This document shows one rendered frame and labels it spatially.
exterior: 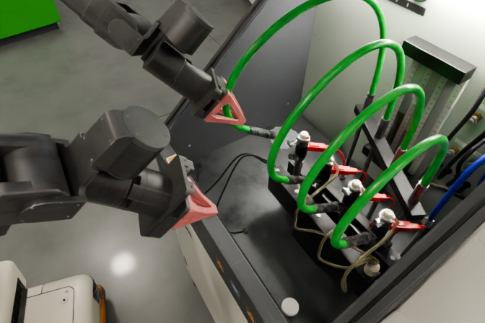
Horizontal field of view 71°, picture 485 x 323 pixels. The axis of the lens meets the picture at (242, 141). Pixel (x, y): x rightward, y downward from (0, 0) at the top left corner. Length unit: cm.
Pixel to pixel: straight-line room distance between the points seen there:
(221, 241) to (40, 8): 333
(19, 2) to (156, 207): 346
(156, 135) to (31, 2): 350
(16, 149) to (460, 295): 64
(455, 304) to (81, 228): 180
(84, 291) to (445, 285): 130
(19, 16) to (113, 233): 244
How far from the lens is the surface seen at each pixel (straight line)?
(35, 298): 167
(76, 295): 160
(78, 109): 282
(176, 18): 57
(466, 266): 65
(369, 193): 51
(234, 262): 78
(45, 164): 37
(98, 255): 198
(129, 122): 35
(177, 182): 44
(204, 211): 48
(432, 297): 71
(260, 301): 75
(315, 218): 81
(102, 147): 35
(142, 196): 42
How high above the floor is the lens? 166
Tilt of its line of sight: 46 degrees down
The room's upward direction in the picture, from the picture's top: straight up
